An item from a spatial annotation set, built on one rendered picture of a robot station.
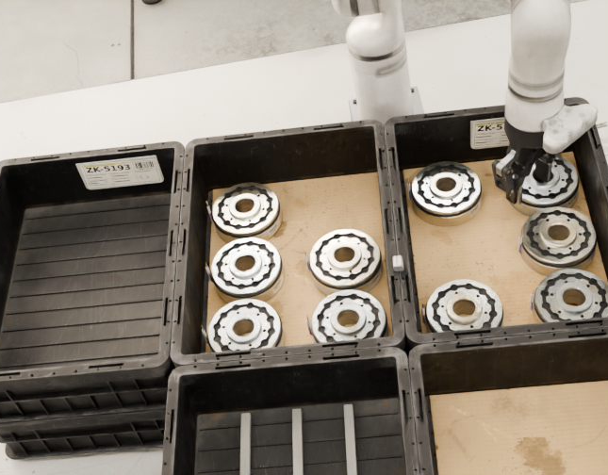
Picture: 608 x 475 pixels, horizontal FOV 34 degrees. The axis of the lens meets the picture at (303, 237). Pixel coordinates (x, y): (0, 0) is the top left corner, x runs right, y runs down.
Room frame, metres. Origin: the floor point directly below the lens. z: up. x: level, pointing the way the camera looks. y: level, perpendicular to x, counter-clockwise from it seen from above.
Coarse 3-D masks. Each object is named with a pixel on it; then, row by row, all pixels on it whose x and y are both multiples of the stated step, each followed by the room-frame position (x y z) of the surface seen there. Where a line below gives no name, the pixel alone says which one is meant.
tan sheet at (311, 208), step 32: (288, 192) 1.03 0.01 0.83; (320, 192) 1.02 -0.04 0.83; (352, 192) 1.00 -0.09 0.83; (288, 224) 0.97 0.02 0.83; (320, 224) 0.96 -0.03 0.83; (352, 224) 0.94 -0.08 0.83; (288, 256) 0.91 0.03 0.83; (384, 256) 0.87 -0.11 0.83; (288, 288) 0.85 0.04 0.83; (384, 288) 0.82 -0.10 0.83; (288, 320) 0.80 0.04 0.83
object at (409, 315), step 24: (408, 120) 1.03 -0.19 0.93; (432, 120) 1.03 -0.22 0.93; (600, 144) 0.91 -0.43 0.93; (600, 168) 0.87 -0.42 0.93; (408, 264) 0.77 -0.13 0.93; (408, 288) 0.75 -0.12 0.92; (408, 312) 0.70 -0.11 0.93; (408, 336) 0.67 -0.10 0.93; (432, 336) 0.66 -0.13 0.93; (456, 336) 0.65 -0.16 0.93; (480, 336) 0.64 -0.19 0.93
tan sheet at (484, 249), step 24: (480, 168) 1.00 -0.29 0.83; (576, 168) 0.96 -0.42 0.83; (504, 192) 0.94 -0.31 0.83; (408, 216) 0.94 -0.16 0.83; (480, 216) 0.91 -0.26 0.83; (504, 216) 0.90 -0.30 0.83; (528, 216) 0.89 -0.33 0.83; (432, 240) 0.88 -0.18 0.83; (456, 240) 0.87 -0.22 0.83; (480, 240) 0.86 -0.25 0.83; (504, 240) 0.86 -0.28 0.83; (432, 264) 0.84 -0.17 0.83; (456, 264) 0.83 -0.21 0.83; (480, 264) 0.82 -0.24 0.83; (504, 264) 0.81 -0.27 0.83; (600, 264) 0.78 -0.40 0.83; (432, 288) 0.80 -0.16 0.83; (504, 288) 0.77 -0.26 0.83; (528, 288) 0.77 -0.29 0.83; (504, 312) 0.74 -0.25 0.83; (528, 312) 0.73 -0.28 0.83
